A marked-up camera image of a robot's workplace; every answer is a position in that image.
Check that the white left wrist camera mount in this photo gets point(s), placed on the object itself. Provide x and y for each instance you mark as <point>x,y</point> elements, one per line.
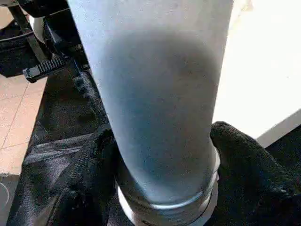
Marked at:
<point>38,28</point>

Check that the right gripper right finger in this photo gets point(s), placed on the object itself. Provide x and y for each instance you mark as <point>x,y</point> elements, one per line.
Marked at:
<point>249,183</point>

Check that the black table mat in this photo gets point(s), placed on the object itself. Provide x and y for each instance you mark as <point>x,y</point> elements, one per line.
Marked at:
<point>58,117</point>

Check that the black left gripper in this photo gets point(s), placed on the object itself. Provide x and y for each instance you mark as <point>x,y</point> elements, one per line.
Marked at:
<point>61,26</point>

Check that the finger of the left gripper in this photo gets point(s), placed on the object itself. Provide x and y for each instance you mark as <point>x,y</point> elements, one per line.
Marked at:
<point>89,99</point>

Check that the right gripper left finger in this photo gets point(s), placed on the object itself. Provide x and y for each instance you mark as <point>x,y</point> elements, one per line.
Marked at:
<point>103,188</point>

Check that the white plastic table leg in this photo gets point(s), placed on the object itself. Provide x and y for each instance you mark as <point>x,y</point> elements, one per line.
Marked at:
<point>160,94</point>

